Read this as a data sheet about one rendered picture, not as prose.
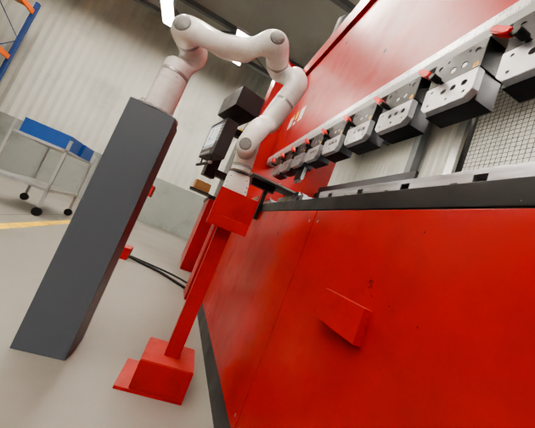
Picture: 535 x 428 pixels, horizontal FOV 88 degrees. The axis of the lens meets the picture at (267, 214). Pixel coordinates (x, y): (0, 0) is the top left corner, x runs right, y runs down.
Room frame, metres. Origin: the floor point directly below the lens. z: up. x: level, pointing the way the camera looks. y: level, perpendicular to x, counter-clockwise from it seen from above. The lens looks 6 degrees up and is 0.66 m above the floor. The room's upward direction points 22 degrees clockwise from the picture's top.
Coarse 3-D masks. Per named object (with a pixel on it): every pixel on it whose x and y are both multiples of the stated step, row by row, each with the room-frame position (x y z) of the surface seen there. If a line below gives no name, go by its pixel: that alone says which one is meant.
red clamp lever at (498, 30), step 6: (492, 30) 0.56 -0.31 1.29; (498, 30) 0.54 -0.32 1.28; (504, 30) 0.53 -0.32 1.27; (510, 30) 0.52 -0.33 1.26; (516, 30) 0.50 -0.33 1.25; (522, 30) 0.49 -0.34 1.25; (498, 36) 0.55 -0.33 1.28; (504, 36) 0.54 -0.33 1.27; (510, 36) 0.53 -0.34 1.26; (516, 36) 0.50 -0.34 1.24; (522, 36) 0.50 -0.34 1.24; (528, 36) 0.50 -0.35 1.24
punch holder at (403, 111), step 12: (408, 84) 0.85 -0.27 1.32; (420, 84) 0.80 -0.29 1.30; (396, 96) 0.89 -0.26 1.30; (408, 96) 0.83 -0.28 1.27; (420, 96) 0.80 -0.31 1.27; (396, 108) 0.86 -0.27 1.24; (408, 108) 0.80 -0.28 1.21; (420, 108) 0.81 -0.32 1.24; (384, 120) 0.91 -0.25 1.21; (396, 120) 0.84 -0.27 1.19; (408, 120) 0.81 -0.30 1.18; (420, 120) 0.82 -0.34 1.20; (384, 132) 0.91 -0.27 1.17; (396, 132) 0.88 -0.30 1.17; (408, 132) 0.85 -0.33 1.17; (420, 132) 0.83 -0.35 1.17
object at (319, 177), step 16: (272, 96) 2.38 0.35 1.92; (272, 144) 2.43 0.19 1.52; (256, 160) 2.41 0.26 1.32; (272, 176) 2.46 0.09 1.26; (304, 176) 2.54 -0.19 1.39; (320, 176) 2.58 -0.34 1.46; (256, 192) 2.44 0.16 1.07; (304, 192) 2.56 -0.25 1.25; (208, 240) 2.38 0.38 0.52; (192, 272) 2.55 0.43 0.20
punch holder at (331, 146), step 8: (344, 120) 1.22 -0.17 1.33; (352, 120) 1.19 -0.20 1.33; (336, 128) 1.26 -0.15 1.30; (344, 128) 1.18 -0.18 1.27; (336, 136) 1.22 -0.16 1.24; (344, 136) 1.19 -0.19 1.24; (328, 144) 1.28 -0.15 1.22; (336, 144) 1.19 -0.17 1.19; (328, 152) 1.25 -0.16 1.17; (336, 152) 1.21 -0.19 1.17; (344, 152) 1.20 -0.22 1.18; (336, 160) 1.31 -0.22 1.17
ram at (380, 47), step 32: (384, 0) 1.29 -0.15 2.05; (416, 0) 0.99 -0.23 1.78; (448, 0) 0.80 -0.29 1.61; (480, 0) 0.68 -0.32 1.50; (512, 0) 0.58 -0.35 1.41; (352, 32) 1.56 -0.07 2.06; (384, 32) 1.16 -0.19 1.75; (416, 32) 0.91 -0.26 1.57; (448, 32) 0.75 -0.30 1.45; (320, 64) 1.98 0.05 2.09; (352, 64) 1.37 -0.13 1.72; (384, 64) 1.05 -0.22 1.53; (416, 64) 0.85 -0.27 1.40; (320, 96) 1.68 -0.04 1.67; (352, 96) 1.23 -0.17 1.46; (384, 96) 0.97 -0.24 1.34
